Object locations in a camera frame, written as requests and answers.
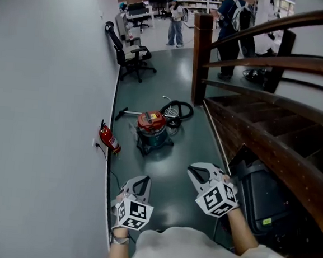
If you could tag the person's white shirt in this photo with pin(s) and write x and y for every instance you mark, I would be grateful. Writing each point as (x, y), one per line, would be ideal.
(195, 255)

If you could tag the red vacuum cleaner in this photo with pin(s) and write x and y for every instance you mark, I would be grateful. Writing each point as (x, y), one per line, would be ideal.
(151, 136)

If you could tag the red fire extinguisher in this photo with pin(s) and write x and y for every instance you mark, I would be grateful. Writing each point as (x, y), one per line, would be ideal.
(110, 139)

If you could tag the grey cabinet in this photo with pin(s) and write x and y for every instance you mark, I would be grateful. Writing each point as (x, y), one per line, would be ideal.
(120, 23)

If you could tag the black mesh office chair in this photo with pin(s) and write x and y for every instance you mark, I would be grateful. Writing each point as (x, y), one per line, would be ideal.
(125, 56)

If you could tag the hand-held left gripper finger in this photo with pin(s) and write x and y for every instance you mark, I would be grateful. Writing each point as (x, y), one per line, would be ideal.
(128, 185)
(149, 189)

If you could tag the white wall socket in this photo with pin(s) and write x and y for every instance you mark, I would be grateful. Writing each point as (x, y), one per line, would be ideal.
(93, 142)

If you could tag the white office desk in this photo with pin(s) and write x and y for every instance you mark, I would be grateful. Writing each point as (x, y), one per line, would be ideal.
(140, 14)

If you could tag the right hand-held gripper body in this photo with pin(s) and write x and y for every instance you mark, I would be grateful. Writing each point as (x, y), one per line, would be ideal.
(214, 199)

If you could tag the metal vacuum wand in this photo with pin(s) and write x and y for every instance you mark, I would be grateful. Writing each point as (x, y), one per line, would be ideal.
(132, 112)

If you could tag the person's right forearm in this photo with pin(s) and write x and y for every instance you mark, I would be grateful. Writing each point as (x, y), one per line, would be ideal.
(240, 233)

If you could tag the braided wristband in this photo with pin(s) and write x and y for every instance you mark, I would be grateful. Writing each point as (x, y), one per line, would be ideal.
(119, 240)

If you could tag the small grey table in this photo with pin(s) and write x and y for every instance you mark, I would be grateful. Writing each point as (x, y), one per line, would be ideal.
(135, 41)

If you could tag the person's right hand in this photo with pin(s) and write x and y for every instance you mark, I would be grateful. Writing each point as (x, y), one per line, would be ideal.
(225, 179)

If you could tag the black desk chair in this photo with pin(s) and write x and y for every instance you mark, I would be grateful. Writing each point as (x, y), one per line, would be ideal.
(142, 25)

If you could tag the person's left forearm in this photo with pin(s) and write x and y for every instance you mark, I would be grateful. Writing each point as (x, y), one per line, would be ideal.
(117, 253)

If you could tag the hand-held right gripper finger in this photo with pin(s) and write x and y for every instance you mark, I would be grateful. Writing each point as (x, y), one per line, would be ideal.
(207, 166)
(193, 183)

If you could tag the person's left hand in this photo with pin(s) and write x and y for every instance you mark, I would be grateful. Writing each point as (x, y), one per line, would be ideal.
(119, 198)

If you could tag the black computer monitor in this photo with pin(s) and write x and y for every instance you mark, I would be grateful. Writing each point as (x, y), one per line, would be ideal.
(137, 6)

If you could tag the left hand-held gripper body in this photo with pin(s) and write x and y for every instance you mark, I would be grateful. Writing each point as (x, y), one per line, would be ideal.
(133, 210)

